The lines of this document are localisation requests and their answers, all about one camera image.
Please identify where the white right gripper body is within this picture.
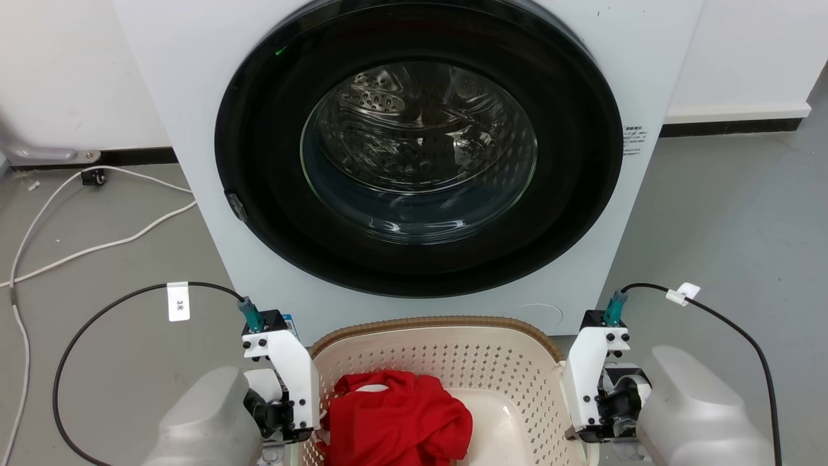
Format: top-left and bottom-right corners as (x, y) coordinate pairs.
(562, 326), (652, 445)

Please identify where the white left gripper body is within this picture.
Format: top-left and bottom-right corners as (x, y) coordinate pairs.
(242, 327), (321, 447)

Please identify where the beige perforated laundry basket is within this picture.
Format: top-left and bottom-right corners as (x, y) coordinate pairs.
(299, 316), (599, 466)

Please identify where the red garment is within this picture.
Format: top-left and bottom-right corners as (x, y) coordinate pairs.
(319, 370), (474, 466)

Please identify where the round black washer door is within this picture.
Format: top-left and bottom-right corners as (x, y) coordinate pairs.
(214, 0), (624, 298)

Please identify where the steel washer drum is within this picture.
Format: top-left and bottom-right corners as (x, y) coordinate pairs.
(301, 60), (538, 245)

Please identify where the white front-load washing machine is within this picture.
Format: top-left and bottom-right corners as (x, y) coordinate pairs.
(111, 0), (704, 347)

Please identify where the small white cable tag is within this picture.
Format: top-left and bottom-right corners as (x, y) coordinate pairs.
(666, 283), (701, 307)

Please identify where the white printed cable tag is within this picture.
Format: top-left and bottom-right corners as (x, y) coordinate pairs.
(167, 282), (191, 322)

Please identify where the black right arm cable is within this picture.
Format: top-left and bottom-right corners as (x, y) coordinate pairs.
(603, 283), (783, 466)

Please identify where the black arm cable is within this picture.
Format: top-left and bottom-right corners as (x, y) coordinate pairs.
(603, 283), (783, 466)
(52, 282), (266, 466)

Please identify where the thick white floor cable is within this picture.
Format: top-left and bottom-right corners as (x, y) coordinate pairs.
(0, 200), (198, 289)

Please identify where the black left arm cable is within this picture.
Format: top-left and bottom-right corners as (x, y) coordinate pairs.
(52, 282), (266, 466)

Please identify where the thin white floor cable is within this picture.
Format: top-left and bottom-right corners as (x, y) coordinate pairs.
(0, 165), (194, 466)

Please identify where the grey metal floor bracket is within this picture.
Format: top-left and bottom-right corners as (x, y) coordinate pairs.
(0, 116), (102, 164)

